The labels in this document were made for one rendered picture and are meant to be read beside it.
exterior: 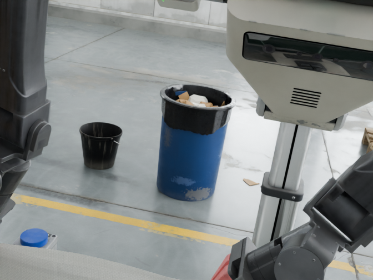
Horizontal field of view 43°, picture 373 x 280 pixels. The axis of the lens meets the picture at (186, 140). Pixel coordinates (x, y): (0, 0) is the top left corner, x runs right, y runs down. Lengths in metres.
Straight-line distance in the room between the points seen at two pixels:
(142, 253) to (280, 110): 1.58
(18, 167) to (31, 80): 0.13
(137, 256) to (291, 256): 2.00
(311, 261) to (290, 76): 0.55
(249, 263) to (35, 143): 0.33
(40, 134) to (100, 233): 2.07
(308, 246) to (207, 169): 2.45
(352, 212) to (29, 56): 0.43
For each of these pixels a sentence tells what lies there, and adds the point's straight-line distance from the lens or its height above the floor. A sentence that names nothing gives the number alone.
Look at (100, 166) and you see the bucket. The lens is 3.35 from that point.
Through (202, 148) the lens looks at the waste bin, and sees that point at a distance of 2.90.
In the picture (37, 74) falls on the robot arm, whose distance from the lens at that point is 0.63.
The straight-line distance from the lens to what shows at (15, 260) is 0.78.
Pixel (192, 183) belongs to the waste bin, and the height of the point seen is 0.13.
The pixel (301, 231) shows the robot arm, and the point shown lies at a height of 1.17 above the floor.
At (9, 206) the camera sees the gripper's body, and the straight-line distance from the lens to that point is 0.79.
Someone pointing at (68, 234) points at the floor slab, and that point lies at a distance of 2.68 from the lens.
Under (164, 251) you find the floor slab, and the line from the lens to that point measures 2.59.
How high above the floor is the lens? 1.49
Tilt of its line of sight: 22 degrees down
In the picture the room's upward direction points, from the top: 8 degrees clockwise
